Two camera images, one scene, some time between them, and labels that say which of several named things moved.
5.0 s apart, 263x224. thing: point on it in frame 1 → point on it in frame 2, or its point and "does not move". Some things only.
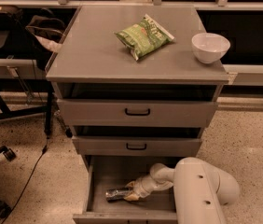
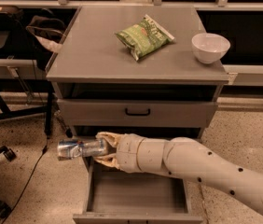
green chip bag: x=144 y=38 does not move
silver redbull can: x=116 y=193 → x=74 y=148
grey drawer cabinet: x=136 y=85 does not move
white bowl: x=209 y=48 does not move
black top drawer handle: x=137 y=114 does not move
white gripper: x=141 y=187 → x=127 y=153
